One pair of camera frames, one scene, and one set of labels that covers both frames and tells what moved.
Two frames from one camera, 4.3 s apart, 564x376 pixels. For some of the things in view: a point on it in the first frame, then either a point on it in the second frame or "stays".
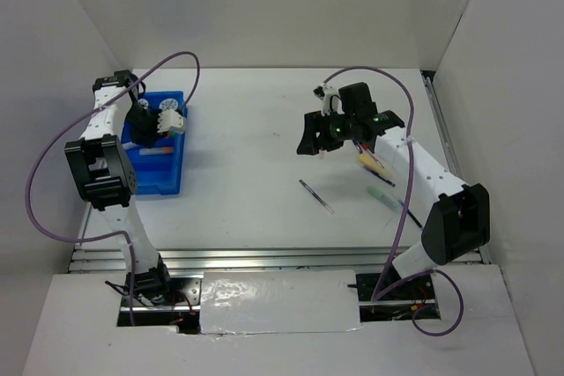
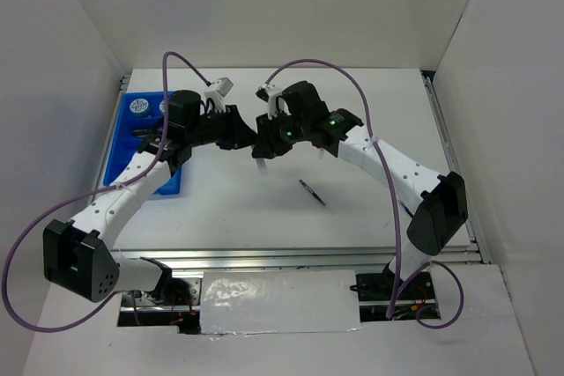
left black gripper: (146, 139) → (237, 134)
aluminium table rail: (241, 259) stays
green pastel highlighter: (385, 199) → (262, 165)
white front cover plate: (283, 301) stays
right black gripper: (315, 122) → (268, 144)
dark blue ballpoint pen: (411, 215) stays
